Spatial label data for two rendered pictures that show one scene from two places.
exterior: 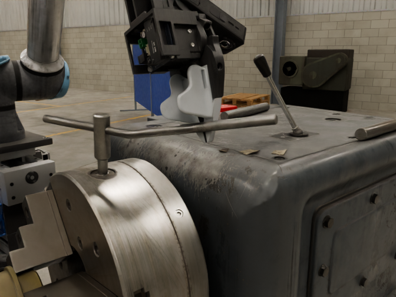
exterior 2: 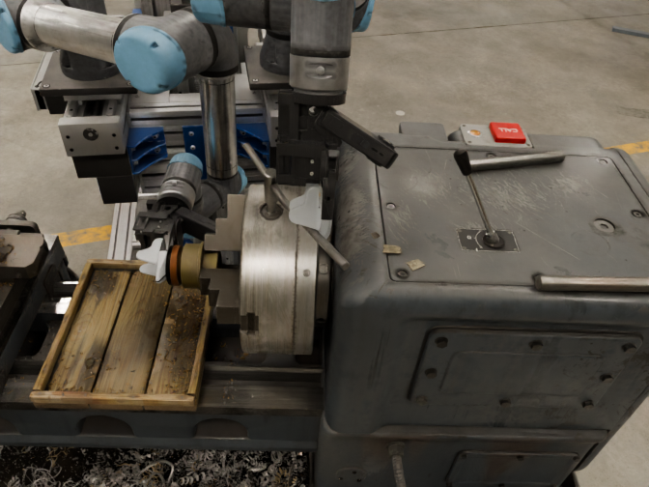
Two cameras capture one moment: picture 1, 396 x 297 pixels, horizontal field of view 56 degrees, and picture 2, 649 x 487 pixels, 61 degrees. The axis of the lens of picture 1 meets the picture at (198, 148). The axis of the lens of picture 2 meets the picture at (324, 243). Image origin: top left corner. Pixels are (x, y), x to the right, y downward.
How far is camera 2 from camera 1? 0.57 m
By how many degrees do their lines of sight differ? 42
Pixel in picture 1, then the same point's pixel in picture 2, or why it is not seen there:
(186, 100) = (296, 214)
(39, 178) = not seen: hidden behind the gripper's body
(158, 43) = (279, 168)
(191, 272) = (298, 318)
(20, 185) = not seen: hidden behind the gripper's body
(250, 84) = not seen: outside the picture
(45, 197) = (241, 200)
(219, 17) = (360, 144)
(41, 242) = (228, 235)
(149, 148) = (346, 185)
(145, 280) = (257, 308)
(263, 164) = (375, 274)
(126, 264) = (246, 294)
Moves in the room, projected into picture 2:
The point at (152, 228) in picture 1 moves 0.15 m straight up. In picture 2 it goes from (277, 276) to (277, 205)
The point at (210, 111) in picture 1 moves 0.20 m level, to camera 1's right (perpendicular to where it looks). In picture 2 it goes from (319, 226) to (445, 301)
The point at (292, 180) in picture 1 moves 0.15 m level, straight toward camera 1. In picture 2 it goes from (385, 301) to (297, 350)
